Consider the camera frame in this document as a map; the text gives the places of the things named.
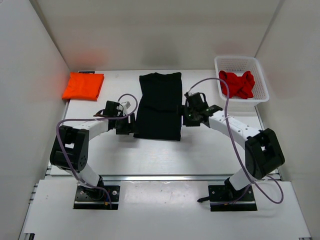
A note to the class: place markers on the red t shirt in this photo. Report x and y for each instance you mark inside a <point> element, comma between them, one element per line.
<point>239,86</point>

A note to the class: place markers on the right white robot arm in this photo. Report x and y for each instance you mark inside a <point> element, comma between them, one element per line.
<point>263,153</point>

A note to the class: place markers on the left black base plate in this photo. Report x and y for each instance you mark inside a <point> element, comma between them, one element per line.
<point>94,199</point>

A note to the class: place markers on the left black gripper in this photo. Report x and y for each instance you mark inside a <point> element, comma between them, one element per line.
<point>129,127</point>

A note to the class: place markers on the white plastic basket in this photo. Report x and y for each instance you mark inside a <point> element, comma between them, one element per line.
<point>238,65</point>

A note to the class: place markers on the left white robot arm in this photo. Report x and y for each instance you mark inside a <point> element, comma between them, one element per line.
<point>70,151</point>

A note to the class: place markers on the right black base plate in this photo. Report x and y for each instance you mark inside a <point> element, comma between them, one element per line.
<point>222,199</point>

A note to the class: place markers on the aluminium rail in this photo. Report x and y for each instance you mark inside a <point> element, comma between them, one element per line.
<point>166,177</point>

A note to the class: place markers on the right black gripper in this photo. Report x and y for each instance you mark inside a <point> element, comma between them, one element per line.
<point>185,109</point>

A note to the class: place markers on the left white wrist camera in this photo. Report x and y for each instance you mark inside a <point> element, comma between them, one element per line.
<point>126,105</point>

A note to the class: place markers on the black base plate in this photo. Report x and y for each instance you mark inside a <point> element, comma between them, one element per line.
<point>222,199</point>
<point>94,199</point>

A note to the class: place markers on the dark label sticker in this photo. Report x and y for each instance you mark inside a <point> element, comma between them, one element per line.
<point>86,72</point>

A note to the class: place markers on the black t shirt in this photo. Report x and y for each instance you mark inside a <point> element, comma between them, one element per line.
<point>157,115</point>

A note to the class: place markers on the orange t shirt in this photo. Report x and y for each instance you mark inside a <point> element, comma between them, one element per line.
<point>83,86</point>

